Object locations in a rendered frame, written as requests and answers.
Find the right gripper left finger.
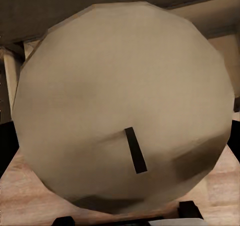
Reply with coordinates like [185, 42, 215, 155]
[0, 121, 20, 178]

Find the pillar candle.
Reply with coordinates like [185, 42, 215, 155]
[12, 1, 235, 215]

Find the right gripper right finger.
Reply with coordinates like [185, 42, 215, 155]
[227, 120, 240, 162]

